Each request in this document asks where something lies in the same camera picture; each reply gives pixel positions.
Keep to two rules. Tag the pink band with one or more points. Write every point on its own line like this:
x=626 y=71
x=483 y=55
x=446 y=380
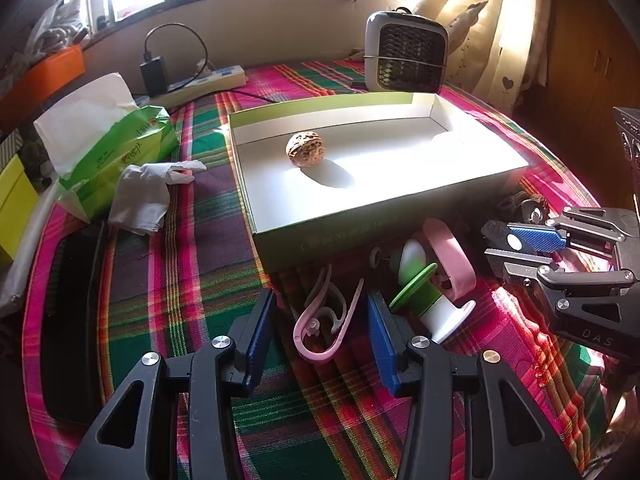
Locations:
x=460 y=265

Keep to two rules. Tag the orange box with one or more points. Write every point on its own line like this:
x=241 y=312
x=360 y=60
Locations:
x=45 y=80

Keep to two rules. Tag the large walnut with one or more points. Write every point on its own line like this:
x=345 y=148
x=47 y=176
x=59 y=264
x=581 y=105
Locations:
x=306 y=147

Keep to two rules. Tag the white power strip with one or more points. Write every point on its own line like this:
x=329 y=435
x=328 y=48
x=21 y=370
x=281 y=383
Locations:
x=225 y=76

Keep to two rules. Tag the black charger adapter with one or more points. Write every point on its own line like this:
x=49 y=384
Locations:
x=152 y=75

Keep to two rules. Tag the crumpled white tissue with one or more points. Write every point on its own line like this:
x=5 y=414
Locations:
x=140 y=195

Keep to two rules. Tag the pink ear hook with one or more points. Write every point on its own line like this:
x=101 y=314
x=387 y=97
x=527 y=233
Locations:
x=299 y=332

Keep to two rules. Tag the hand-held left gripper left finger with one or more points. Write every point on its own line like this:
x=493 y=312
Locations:
x=257 y=330

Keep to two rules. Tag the green tissue pack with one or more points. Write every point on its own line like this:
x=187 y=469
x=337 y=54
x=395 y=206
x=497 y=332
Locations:
x=130 y=145

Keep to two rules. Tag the white plastic bags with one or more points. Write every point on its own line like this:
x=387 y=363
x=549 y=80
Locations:
x=55 y=30

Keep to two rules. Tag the green cardboard box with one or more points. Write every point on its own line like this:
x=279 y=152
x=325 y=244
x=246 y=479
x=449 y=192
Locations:
x=400 y=160

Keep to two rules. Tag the grey space heater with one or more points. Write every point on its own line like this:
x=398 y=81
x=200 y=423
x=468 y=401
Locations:
x=405 y=50

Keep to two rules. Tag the green and white spool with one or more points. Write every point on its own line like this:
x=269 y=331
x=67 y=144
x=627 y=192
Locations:
x=440 y=317

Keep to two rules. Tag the cream curtain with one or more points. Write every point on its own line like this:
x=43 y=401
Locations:
x=500 y=35

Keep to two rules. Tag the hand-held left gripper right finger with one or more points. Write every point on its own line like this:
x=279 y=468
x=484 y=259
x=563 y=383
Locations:
x=382 y=345

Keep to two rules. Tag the plaid tablecloth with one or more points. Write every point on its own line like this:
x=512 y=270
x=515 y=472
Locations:
x=200 y=270

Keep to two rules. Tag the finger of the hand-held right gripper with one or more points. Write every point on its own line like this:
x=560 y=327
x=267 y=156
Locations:
x=532 y=239
x=520 y=265

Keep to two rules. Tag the black speaker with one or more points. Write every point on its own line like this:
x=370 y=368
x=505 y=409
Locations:
x=627 y=130

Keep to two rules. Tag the yellow box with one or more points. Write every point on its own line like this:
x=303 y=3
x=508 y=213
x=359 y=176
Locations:
x=15 y=205

